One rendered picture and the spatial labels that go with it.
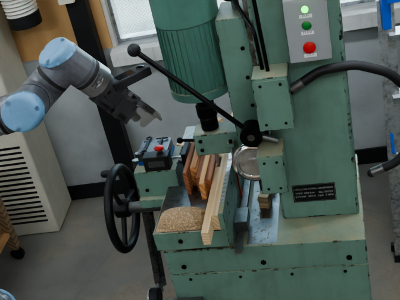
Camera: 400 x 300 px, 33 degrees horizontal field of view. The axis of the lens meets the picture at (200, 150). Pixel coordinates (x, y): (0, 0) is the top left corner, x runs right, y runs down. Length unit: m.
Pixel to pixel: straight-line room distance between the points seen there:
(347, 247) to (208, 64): 0.63
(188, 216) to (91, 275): 1.49
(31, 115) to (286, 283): 0.89
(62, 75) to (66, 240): 1.97
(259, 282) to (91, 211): 1.88
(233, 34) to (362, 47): 1.66
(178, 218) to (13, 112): 0.56
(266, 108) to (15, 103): 0.61
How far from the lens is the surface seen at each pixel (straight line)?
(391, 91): 2.70
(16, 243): 3.54
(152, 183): 2.08
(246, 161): 1.86
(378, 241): 3.15
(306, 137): 1.84
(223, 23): 1.75
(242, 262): 1.97
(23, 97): 1.59
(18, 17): 3.23
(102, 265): 3.35
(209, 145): 1.97
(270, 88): 1.68
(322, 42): 1.65
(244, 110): 1.86
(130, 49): 1.73
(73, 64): 1.71
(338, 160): 1.88
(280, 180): 1.81
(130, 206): 2.18
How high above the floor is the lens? 2.01
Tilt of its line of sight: 30 degrees down
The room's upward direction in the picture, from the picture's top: 13 degrees counter-clockwise
